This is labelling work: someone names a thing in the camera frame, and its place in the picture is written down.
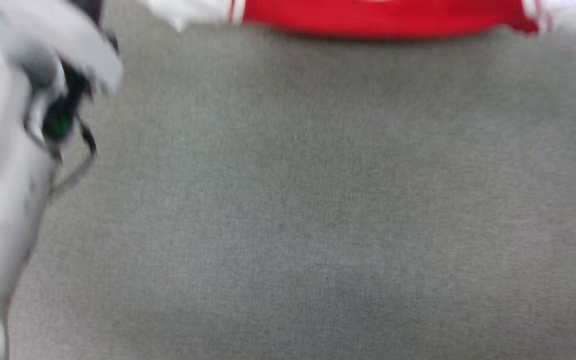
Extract red and white basketball jersey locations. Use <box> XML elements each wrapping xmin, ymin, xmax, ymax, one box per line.
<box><xmin>138</xmin><ymin>0</ymin><xmax>576</xmax><ymax>48</ymax></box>

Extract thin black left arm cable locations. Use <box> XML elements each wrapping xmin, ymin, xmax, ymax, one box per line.
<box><xmin>50</xmin><ymin>117</ymin><xmax>99</xmax><ymax>196</ymax></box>

